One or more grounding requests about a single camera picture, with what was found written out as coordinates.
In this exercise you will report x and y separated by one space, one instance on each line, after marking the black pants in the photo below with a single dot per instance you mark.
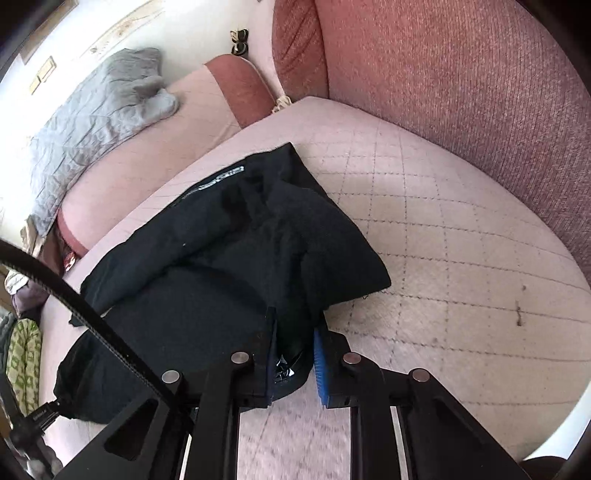
231 240

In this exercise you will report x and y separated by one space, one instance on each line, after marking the dark brown cloth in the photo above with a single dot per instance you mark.
30 297

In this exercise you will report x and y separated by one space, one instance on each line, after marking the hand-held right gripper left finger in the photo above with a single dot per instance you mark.
271 364

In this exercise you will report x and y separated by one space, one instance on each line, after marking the narrow red headboard panel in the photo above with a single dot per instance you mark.
300 50

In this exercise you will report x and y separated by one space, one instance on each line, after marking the beige cloth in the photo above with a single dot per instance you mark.
32 233

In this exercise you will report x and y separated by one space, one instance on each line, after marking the beige wall switch plate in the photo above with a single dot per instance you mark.
42 74

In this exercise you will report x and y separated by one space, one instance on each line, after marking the green patterned cloth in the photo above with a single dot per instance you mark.
25 350

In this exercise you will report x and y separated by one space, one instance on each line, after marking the small black white toy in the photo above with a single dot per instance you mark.
239 42

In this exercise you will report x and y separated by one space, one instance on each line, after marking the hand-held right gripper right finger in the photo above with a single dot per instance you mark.
321 369

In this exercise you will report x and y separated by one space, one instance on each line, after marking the small red printed packet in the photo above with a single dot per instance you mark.
70 261

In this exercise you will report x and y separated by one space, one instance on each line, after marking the pink and red bolster pillow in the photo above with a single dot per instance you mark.
152 152

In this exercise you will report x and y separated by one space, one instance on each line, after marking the white tassel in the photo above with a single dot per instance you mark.
280 104

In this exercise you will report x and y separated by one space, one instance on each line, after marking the grey quilted blanket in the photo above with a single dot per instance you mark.
92 120

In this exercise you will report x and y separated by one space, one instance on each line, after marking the wide red headboard panel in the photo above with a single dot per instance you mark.
461 83

